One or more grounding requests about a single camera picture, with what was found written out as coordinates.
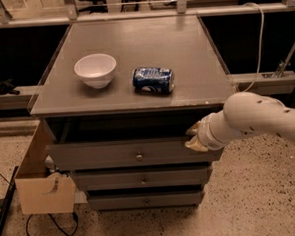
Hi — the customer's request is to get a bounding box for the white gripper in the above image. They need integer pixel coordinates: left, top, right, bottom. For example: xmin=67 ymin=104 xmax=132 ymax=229
xmin=185 ymin=111 xmax=236 ymax=152

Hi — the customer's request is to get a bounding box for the grey top drawer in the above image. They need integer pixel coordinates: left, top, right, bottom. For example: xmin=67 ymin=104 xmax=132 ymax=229
xmin=46 ymin=137 xmax=223 ymax=171

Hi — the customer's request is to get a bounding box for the grey drawer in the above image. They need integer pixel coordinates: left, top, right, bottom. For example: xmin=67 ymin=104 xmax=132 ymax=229
xmin=46 ymin=137 xmax=223 ymax=171
xmin=87 ymin=190 xmax=204 ymax=211
xmin=72 ymin=165 xmax=212 ymax=191

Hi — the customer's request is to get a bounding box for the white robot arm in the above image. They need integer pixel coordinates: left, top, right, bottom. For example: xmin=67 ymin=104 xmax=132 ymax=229
xmin=185 ymin=92 xmax=295 ymax=152

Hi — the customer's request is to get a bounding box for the grey drawer cabinet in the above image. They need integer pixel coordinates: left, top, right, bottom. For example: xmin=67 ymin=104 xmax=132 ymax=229
xmin=31 ymin=16 xmax=236 ymax=200

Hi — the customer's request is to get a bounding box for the grey middle drawer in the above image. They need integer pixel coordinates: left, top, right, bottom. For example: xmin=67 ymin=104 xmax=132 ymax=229
xmin=72 ymin=165 xmax=212 ymax=191

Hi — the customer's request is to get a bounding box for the grey bottom drawer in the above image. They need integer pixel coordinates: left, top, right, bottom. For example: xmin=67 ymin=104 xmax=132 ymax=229
xmin=87 ymin=190 xmax=204 ymax=211

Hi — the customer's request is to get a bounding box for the blue soda can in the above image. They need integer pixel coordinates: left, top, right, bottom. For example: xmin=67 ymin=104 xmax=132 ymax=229
xmin=132 ymin=67 xmax=174 ymax=94

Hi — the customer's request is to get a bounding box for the white bowl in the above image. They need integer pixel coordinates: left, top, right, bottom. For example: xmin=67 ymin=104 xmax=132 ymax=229
xmin=73 ymin=53 xmax=117 ymax=89

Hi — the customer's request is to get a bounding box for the cardboard box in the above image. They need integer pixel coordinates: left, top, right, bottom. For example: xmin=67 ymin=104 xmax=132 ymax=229
xmin=15 ymin=122 xmax=76 ymax=215

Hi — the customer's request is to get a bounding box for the black pole stand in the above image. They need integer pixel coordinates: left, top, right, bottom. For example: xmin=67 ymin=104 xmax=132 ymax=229
xmin=0 ymin=166 xmax=18 ymax=236

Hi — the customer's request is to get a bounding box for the metal frame rail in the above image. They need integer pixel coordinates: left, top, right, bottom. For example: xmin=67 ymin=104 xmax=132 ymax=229
xmin=0 ymin=70 xmax=295 ymax=110

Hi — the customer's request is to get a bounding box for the white cable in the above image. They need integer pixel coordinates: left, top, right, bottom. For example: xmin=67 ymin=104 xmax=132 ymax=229
xmin=230 ymin=1 xmax=270 ymax=97

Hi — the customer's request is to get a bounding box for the black floor cable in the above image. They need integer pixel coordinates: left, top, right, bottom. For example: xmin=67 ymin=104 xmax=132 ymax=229
xmin=24 ymin=210 xmax=83 ymax=236

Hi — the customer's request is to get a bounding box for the black object on rail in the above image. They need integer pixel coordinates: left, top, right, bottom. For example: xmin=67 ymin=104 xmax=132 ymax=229
xmin=0 ymin=79 xmax=20 ymax=95

